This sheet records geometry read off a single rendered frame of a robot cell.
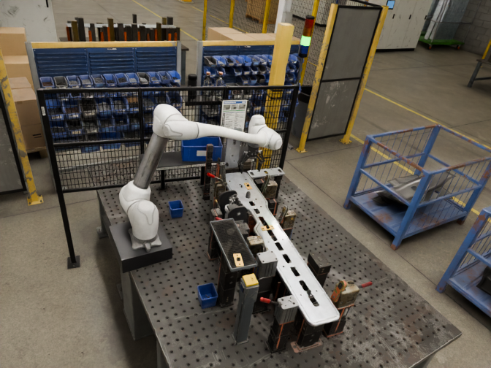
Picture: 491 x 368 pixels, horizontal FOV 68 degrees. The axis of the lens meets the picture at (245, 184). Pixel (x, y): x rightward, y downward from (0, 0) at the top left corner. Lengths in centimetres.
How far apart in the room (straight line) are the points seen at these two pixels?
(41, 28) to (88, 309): 643
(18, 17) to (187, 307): 718
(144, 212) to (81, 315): 119
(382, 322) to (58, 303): 235
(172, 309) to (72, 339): 104
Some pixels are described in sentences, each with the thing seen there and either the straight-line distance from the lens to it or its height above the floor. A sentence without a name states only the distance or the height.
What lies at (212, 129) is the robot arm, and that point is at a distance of 220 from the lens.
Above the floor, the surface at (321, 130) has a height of 29.
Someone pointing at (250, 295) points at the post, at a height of 109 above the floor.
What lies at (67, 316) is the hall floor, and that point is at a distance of 320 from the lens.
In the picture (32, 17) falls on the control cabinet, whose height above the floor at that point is 84.
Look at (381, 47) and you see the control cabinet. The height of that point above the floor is 16.
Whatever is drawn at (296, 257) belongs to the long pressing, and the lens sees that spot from 217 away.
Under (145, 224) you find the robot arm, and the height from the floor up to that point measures 100.
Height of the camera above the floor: 247
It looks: 33 degrees down
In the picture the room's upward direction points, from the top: 8 degrees clockwise
